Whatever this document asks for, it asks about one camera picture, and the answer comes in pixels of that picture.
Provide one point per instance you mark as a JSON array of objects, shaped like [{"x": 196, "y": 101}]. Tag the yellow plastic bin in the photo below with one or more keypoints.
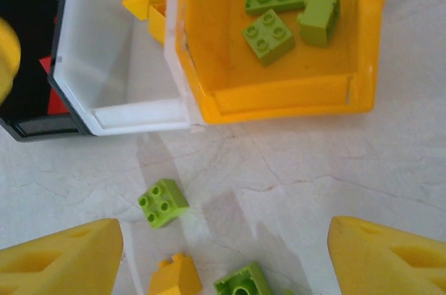
[{"x": 244, "y": 75}]

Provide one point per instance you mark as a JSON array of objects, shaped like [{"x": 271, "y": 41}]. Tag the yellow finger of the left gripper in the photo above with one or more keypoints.
[{"x": 7, "y": 61}]

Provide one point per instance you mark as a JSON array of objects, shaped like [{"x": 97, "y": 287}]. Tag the white plastic bin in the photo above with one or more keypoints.
[{"x": 97, "y": 47}]

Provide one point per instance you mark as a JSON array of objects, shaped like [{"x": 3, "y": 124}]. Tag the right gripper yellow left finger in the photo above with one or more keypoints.
[{"x": 52, "y": 267}]

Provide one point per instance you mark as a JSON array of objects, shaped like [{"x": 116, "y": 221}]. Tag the red lego brick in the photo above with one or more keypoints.
[
  {"x": 45, "y": 65},
  {"x": 57, "y": 103}
]

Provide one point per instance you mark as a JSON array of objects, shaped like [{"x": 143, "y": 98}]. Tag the black plastic bin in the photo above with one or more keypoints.
[{"x": 31, "y": 2}]

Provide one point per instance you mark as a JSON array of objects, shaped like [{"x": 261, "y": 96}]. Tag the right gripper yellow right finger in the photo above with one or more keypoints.
[{"x": 390, "y": 267}]

